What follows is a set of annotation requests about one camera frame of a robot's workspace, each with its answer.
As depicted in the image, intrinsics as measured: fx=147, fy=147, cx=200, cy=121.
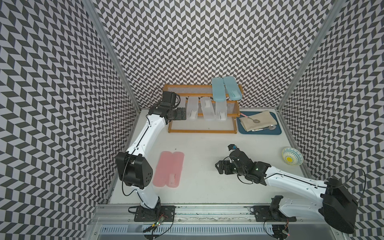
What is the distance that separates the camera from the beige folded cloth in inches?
41.8

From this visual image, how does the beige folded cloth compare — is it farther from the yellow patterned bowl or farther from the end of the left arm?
the end of the left arm

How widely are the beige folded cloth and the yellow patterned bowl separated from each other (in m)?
0.21

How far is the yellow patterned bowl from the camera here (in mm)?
906
